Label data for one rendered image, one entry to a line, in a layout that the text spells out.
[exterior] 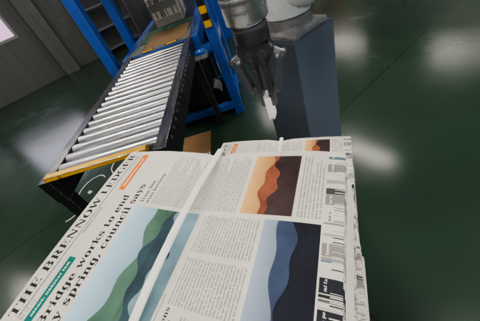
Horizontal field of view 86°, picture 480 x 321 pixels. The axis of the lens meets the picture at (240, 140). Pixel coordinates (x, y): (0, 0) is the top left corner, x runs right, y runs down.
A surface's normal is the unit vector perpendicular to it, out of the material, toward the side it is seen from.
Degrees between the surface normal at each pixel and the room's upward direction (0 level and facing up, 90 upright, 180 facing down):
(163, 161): 3
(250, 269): 3
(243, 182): 3
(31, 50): 90
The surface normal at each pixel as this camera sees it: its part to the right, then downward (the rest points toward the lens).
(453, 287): -0.30, -0.74
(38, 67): 0.63, 0.33
